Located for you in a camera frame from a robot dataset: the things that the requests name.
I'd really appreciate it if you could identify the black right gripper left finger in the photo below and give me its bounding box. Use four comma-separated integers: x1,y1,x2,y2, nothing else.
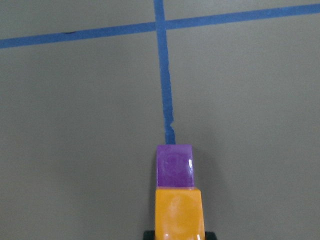
142,231,155,240

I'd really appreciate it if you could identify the orange trapezoid block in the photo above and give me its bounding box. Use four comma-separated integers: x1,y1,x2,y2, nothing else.
154,187,206,240

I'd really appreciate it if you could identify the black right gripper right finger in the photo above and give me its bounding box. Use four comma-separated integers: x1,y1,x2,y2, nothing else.
205,231,217,240

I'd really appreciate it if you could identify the purple trapezoid block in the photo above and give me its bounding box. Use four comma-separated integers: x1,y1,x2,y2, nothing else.
156,144,195,188

